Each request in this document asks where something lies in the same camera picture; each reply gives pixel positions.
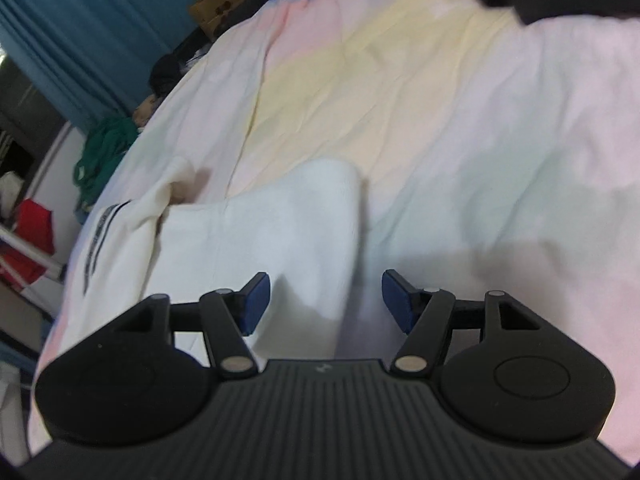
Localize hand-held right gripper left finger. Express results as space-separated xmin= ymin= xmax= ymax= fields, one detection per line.
xmin=107 ymin=272 xmax=272 ymax=379

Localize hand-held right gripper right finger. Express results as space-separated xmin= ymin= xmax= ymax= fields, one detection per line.
xmin=381 ymin=269 xmax=543 ymax=376

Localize white pants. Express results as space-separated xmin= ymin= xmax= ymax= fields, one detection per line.
xmin=50 ymin=157 xmax=372 ymax=367

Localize pastel rainbow blanket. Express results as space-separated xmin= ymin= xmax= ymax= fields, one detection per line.
xmin=27 ymin=0 xmax=640 ymax=466

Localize green garment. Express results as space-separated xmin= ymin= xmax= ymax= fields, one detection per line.
xmin=74 ymin=116 xmax=142 ymax=212

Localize beige cloth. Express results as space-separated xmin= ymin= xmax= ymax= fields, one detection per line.
xmin=133 ymin=94 xmax=162 ymax=127

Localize white tripod stand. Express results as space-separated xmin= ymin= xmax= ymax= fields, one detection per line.
xmin=0 ymin=224 xmax=67 ymax=282

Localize red cloth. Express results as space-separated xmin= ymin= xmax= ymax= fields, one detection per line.
xmin=0 ymin=199 xmax=57 ymax=287

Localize black crumpled garment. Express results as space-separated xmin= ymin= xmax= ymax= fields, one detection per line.
xmin=149 ymin=52 xmax=187 ymax=99

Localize brown paper bag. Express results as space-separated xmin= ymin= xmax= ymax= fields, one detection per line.
xmin=189 ymin=0 xmax=252 ymax=42

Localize dark framed window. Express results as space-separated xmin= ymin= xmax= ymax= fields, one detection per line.
xmin=0 ymin=55 xmax=71 ymax=163

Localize blue curtain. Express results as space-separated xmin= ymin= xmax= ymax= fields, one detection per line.
xmin=0 ymin=0 xmax=242 ymax=132

